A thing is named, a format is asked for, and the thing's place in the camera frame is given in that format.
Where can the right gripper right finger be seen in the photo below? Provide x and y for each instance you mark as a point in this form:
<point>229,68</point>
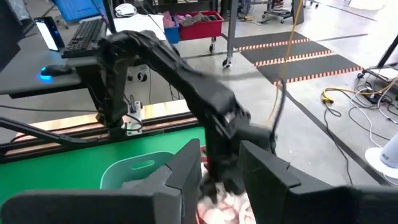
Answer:
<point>311,205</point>

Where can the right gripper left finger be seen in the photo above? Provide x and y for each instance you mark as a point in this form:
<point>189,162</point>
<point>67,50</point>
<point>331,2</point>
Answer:
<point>93,208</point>

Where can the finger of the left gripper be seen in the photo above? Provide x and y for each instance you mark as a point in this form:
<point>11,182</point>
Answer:
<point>234,185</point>
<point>209,191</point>

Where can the white red-checked towel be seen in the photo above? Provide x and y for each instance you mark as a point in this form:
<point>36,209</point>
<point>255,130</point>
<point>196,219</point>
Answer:
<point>224,211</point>

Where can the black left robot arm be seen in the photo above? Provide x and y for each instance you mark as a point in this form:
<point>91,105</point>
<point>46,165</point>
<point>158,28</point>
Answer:
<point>186,84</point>

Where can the teal plastic basket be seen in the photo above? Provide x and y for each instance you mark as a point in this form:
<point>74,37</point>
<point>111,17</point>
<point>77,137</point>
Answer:
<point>124,174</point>

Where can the green table mat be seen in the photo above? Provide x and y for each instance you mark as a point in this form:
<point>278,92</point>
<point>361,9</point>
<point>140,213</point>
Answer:
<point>62,168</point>

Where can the white tower fan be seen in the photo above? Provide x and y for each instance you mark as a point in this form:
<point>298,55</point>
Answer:
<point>385,155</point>

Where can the black mat orange striped edge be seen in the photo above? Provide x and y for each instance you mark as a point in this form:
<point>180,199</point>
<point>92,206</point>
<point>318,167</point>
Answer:
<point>280,49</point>
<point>267,39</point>
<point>311,67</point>

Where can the metal cart leg with caster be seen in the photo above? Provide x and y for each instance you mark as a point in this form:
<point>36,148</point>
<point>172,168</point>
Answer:
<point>231,31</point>

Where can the black power strip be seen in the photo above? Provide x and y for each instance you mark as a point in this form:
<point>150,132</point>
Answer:
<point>377,99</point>

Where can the red plastic bin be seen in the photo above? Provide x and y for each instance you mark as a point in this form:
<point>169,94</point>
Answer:
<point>202,31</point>

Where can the small blue bin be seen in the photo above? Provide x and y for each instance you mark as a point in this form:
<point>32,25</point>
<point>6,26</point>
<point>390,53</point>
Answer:
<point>172,35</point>

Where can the grey cloths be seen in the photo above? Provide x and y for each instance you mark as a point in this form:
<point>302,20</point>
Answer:
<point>199,18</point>

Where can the black computer mouse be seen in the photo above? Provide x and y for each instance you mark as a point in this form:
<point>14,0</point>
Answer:
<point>57,70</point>

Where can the pink cloth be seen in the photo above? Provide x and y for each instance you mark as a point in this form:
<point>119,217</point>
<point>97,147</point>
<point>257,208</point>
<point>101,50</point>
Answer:
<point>168,20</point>

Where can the grey desk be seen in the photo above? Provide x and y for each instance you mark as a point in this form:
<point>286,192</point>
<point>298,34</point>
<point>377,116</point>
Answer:
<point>18,77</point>

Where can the white paper sheet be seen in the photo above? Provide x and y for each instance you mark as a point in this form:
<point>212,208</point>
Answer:
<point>140,25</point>

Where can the black rolling cart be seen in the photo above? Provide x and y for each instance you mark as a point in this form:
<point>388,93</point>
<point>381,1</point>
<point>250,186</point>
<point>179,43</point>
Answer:
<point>297,12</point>

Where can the black metal stand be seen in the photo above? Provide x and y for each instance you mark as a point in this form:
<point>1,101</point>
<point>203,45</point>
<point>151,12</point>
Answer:
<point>388,56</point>

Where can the black backlit keyboard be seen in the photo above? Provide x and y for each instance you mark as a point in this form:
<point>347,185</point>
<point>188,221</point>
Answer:
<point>84,37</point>

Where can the black phone lit screen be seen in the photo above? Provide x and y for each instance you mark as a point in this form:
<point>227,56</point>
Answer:
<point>46,35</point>

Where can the computer monitor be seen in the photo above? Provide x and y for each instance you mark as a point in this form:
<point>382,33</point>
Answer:
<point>109,15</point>

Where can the black bulky desk object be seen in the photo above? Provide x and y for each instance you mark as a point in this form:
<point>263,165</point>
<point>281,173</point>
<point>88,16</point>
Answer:
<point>12,37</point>

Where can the large blue bin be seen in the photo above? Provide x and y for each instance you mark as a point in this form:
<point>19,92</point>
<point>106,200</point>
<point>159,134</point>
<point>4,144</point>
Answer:
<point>77,9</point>

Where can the black aluminium table frame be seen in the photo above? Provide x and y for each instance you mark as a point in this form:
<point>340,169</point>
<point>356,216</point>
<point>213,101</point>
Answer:
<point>155,132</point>

